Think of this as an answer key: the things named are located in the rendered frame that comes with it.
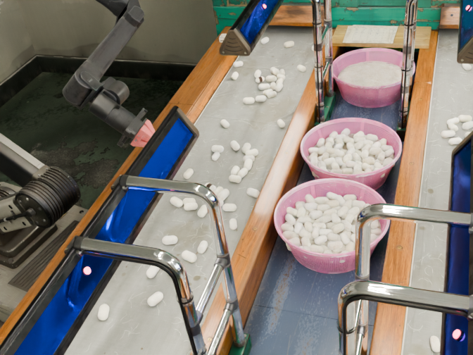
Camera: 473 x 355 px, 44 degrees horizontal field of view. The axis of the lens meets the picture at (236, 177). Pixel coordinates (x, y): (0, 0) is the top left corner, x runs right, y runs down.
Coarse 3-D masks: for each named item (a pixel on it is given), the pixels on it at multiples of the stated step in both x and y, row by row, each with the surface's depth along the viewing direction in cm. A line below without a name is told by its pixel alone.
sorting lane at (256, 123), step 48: (288, 48) 211; (240, 96) 188; (288, 96) 184; (240, 144) 167; (240, 192) 150; (144, 240) 140; (192, 240) 138; (144, 288) 128; (192, 288) 126; (96, 336) 119; (144, 336) 117
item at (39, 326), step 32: (160, 128) 109; (192, 128) 115; (160, 160) 106; (128, 192) 97; (96, 224) 90; (128, 224) 95; (64, 256) 84; (96, 256) 88; (64, 288) 82; (96, 288) 86; (32, 320) 76; (64, 320) 80; (0, 352) 72; (32, 352) 75; (64, 352) 79
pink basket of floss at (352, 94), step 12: (372, 48) 197; (384, 48) 196; (336, 60) 194; (348, 60) 197; (360, 60) 198; (372, 60) 198; (384, 60) 197; (396, 60) 194; (336, 72) 194; (348, 84) 180; (396, 84) 177; (348, 96) 186; (360, 96) 183; (372, 96) 181; (384, 96) 181; (396, 96) 184
